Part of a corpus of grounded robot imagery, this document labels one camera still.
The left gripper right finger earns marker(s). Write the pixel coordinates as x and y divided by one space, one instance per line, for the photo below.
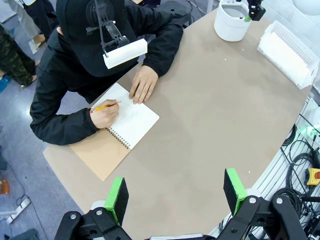
235 190

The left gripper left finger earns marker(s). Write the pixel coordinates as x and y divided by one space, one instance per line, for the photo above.
117 197

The black green finger of the right gripper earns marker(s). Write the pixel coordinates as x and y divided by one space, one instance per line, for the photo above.
257 11

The spiral notebook kraft cover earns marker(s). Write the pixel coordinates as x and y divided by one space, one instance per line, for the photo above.
137 122

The yellow pencil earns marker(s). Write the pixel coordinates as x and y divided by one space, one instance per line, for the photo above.
102 108

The person's right forearm black sleeve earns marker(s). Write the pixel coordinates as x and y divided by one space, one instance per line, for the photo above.
62 130

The person's left forearm black sleeve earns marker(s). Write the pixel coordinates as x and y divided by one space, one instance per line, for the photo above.
165 50

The person's right hand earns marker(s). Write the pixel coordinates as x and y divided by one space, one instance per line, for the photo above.
105 116

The person's left hand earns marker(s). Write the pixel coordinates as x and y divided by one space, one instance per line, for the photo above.
143 85

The white round bin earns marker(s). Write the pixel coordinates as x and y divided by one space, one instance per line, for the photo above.
230 27

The white perforated plastic basket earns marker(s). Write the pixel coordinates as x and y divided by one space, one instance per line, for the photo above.
295 40

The black stool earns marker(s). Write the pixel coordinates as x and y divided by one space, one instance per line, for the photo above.
187 12

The yellow emergency stop box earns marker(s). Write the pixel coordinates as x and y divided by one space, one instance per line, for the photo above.
312 176

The white power strip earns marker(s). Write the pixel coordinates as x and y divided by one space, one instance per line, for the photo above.
18 210

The white device green light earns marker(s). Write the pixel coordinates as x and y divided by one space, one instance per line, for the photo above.
311 125

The orange object on floor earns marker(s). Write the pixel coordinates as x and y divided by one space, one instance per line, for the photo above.
3 187

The black jacket torso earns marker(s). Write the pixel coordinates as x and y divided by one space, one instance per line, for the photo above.
60 82

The blue object on floor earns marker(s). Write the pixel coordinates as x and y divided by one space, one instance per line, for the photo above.
3 83

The black baseball cap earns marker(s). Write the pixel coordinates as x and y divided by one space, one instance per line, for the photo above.
80 37

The person in camouflage trousers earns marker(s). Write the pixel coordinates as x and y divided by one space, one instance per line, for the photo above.
12 62

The person in beige trousers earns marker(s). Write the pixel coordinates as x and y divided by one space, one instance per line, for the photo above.
25 22

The white head camera box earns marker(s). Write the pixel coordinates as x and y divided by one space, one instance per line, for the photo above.
125 53

